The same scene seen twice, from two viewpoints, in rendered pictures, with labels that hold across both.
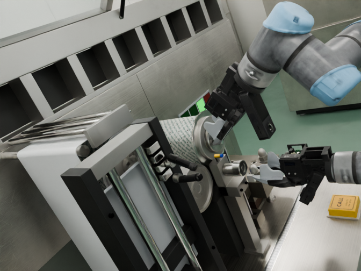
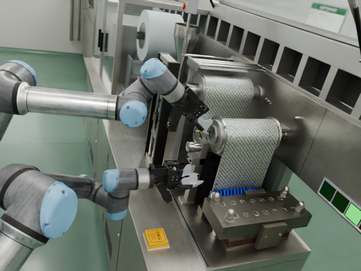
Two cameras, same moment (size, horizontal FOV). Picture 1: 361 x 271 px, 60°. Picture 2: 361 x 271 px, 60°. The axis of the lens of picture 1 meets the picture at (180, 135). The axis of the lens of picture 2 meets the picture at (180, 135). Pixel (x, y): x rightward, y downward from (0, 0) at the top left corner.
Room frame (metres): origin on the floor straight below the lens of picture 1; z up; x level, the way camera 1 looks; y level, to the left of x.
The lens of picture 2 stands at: (1.02, -1.13, 1.76)
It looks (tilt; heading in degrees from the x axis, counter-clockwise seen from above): 27 degrees down; 111
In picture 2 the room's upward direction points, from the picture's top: 11 degrees clockwise
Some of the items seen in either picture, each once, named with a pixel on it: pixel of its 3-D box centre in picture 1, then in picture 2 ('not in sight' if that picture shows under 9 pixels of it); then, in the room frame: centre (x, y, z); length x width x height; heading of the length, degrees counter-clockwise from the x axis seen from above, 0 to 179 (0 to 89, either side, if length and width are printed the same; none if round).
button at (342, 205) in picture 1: (344, 205); (156, 238); (0.71, -0.35, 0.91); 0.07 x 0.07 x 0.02; 46
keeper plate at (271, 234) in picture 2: not in sight; (270, 235); (1.08, -0.13, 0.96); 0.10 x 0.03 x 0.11; 46
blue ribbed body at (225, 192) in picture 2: not in sight; (237, 192); (0.91, -0.04, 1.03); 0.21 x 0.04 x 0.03; 46
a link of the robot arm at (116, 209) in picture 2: not in sight; (114, 200); (0.54, -0.38, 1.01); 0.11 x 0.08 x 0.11; 179
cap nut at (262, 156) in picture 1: (262, 154); (230, 214); (0.92, -0.23, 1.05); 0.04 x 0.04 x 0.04
